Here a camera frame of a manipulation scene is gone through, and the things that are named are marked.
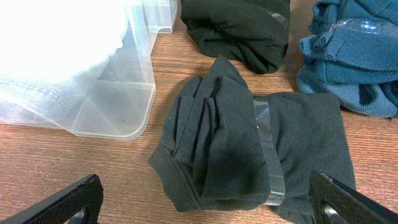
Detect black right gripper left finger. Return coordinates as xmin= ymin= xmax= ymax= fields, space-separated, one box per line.
xmin=1 ymin=174 xmax=103 ymax=224

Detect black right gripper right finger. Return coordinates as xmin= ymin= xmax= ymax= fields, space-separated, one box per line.
xmin=308 ymin=170 xmax=397 ymax=224

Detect clear plastic storage container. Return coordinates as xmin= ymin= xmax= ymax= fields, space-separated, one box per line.
xmin=1 ymin=1 xmax=178 ymax=140

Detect light blue jeans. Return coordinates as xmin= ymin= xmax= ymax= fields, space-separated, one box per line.
xmin=1 ymin=1 xmax=128 ymax=104

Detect black folded garment near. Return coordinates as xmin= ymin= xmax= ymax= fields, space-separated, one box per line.
xmin=149 ymin=57 xmax=356 ymax=223

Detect black folded garment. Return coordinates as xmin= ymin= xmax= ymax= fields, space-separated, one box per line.
xmin=149 ymin=57 xmax=356 ymax=223
xmin=180 ymin=0 xmax=290 ymax=74

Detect blue folded garment with tape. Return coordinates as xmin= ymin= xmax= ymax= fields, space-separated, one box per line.
xmin=297 ymin=0 xmax=397 ymax=118

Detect black folded garment far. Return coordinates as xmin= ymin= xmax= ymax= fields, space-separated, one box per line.
xmin=180 ymin=0 xmax=290 ymax=74

